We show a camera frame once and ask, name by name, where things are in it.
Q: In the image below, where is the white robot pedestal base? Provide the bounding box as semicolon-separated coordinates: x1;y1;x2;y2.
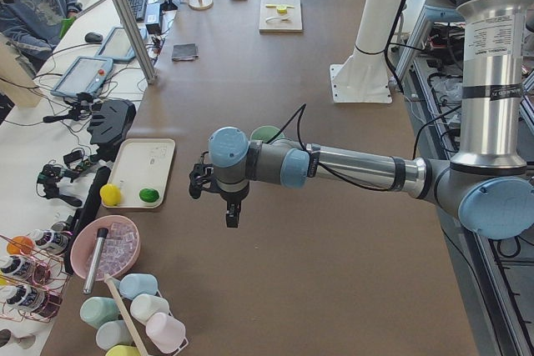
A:
330;0;405;103

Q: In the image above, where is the bamboo cutting board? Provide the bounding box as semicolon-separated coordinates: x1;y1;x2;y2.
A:
259;0;303;33

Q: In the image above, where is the whole yellow lemon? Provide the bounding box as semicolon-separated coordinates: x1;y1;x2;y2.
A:
99;183;122;207

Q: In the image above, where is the cream serving tray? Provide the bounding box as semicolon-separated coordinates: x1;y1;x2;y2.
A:
102;138;175;208

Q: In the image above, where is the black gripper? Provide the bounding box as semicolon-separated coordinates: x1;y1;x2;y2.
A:
189;151;249;228

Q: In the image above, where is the mint green plastic cup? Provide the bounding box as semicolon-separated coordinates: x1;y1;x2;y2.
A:
79;297;120;329

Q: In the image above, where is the mint green bowl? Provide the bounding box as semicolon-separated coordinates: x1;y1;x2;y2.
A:
250;125;285;143

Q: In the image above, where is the copper wire bottle rack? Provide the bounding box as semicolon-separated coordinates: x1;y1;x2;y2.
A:
1;236;70;323

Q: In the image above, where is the yellow plastic knife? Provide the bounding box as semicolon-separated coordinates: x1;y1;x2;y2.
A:
265;3;295;13

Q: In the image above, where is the grey folded cloth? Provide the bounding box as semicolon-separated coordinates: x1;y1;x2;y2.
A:
171;43;199;62

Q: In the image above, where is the pink plastic cup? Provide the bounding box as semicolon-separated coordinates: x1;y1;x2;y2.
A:
145;312;186;353

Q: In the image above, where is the green lime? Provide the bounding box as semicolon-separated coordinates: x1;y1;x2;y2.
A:
139;188;160;203

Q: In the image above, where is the white plastic cup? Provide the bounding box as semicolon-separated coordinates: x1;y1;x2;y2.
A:
130;293;170;325

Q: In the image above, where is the black gripper mount part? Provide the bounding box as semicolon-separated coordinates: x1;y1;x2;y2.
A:
87;99;136;163

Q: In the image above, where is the pink bowl of ice cubes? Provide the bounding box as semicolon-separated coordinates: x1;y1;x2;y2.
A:
69;215;141;281

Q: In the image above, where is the white ceramic spoon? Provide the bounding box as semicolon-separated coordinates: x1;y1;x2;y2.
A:
265;15;291;23

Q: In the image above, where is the blue teach pendant tablet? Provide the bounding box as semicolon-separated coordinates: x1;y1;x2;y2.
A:
51;57;113;98

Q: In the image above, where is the aluminium frame post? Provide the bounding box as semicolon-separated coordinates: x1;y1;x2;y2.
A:
112;0;157;84

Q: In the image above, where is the wooden cup holder stick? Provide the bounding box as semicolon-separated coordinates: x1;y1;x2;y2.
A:
104;274;149;356

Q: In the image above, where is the person in blue hoodie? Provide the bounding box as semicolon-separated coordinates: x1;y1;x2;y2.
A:
1;0;83;71

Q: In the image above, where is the metal cylinder muddler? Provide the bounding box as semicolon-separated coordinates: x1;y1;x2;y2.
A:
83;228;108;295

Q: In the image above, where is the computer mouse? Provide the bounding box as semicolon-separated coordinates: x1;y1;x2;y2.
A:
84;32;103;43

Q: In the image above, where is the light blue plastic cup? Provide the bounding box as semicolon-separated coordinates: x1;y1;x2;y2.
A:
119;273;159;300

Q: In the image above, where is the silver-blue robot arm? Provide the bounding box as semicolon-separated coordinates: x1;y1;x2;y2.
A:
189;0;533;239

